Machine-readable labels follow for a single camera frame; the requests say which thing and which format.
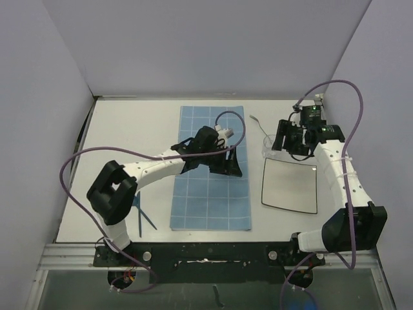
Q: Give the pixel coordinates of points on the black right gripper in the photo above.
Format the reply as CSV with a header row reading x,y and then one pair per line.
x,y
298,150

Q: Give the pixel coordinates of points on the aluminium frame rail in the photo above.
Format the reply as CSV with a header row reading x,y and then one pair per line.
x,y
357,222

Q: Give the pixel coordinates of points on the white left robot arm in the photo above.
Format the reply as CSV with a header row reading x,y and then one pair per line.
x,y
114,190

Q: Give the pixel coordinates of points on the dark blue plastic knife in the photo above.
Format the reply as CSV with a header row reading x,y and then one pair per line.
x,y
137,204

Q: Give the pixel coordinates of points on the dark blue plastic spoon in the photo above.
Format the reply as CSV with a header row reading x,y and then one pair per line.
x,y
141,215

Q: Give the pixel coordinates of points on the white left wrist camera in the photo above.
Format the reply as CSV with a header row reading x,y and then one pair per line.
x,y
223,136

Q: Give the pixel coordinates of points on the clear wine glass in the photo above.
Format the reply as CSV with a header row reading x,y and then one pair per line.
x,y
267,151

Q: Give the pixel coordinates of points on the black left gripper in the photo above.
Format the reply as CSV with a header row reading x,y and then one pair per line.
x,y
226,167

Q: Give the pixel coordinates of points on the square white plate black rim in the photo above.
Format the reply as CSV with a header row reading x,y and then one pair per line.
x,y
289,186

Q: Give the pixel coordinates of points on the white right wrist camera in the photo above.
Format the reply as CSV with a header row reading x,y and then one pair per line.
x,y
319,99

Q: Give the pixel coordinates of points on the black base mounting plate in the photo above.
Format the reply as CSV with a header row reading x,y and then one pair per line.
x,y
211,262

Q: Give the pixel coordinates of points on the silver metal fork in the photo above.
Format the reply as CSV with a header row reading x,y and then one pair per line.
x,y
259,124

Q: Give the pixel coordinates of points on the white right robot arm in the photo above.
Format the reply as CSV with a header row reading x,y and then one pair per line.
x,y
357,222

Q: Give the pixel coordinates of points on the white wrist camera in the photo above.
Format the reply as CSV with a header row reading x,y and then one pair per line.
x,y
223,136
319,99

